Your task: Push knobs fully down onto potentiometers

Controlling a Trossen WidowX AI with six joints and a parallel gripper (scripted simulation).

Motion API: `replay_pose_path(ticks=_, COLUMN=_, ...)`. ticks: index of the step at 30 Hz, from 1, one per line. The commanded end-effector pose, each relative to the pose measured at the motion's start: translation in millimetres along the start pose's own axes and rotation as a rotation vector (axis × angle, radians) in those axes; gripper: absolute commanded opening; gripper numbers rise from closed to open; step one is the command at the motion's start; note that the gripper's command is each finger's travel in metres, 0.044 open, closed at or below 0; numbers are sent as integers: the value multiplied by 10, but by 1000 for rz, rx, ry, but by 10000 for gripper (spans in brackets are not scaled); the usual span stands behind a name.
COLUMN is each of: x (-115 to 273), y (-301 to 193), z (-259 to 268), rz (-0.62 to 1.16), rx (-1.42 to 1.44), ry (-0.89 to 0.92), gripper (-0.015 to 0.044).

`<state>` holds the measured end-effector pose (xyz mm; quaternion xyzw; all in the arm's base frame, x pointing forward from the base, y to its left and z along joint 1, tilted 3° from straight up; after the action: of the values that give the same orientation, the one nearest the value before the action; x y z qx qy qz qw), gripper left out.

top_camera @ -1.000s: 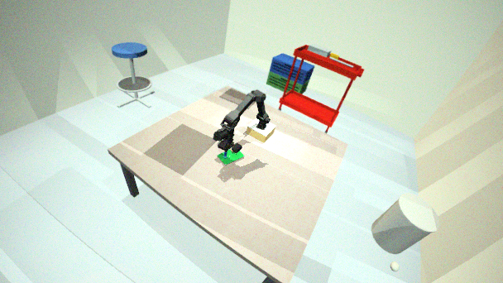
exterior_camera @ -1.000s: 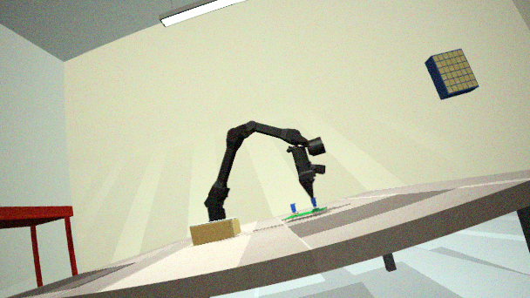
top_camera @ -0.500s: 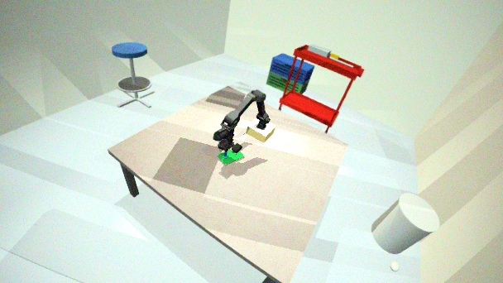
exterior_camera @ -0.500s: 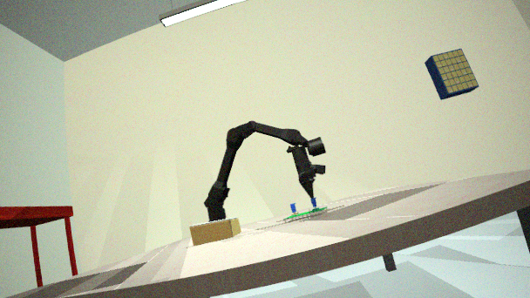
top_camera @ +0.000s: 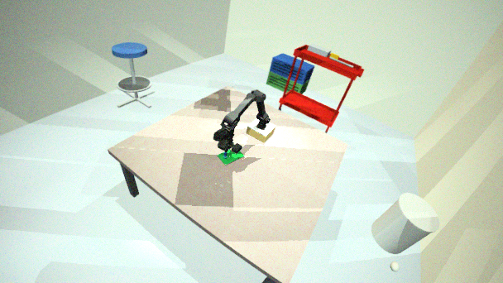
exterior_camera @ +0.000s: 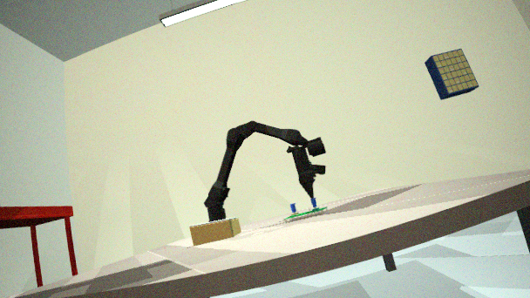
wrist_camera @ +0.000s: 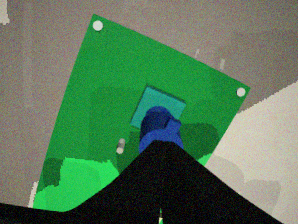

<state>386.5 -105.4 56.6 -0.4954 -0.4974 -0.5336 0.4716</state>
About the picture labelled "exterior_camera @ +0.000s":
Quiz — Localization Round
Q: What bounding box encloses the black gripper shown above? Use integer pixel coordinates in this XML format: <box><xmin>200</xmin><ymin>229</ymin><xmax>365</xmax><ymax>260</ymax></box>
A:
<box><xmin>295</xmin><ymin>159</ymin><xmax>316</xmax><ymax>199</ymax></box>

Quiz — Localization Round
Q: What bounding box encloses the green circuit board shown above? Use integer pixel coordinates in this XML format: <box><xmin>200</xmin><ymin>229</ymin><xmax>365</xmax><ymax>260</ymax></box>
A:
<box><xmin>284</xmin><ymin>198</ymin><xmax>328</xmax><ymax>224</ymax></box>

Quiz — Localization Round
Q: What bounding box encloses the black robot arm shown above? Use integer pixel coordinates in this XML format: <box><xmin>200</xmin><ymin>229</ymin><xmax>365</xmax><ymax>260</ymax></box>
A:
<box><xmin>204</xmin><ymin>120</ymin><xmax>326</xmax><ymax>222</ymax></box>

